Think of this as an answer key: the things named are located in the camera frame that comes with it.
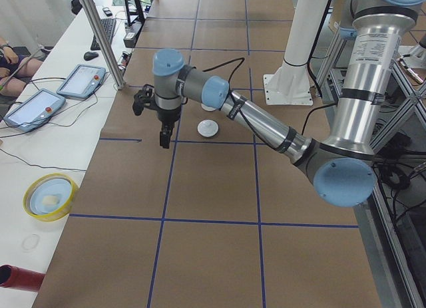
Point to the red cylinder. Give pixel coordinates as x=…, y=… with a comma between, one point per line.
x=22, y=279

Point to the white enamel mug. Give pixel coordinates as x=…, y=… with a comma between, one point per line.
x=207, y=108

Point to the black computer box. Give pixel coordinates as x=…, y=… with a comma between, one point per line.
x=132, y=34

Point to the black computer mouse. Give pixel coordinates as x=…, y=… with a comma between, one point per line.
x=90, y=55

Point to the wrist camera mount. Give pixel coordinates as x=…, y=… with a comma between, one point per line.
x=144, y=98

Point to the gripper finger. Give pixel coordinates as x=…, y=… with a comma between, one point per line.
x=165, y=139

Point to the seated person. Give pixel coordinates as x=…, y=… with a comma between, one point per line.
x=14, y=68

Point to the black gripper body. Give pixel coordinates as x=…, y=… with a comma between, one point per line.
x=167, y=115

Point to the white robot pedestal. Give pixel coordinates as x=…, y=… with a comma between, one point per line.
x=290, y=84

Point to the aluminium frame post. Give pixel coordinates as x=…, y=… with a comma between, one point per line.
x=101, y=36

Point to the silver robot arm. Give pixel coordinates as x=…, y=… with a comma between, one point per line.
x=339, y=166

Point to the far teach pendant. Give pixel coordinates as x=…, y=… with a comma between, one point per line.
x=82, y=81

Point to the near teach pendant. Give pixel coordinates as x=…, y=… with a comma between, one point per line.
x=35, y=111

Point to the yellow tape roll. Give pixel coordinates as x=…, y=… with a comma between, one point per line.
x=50, y=198

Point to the teach pendant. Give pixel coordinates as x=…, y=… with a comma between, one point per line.
x=35, y=111
x=82, y=81

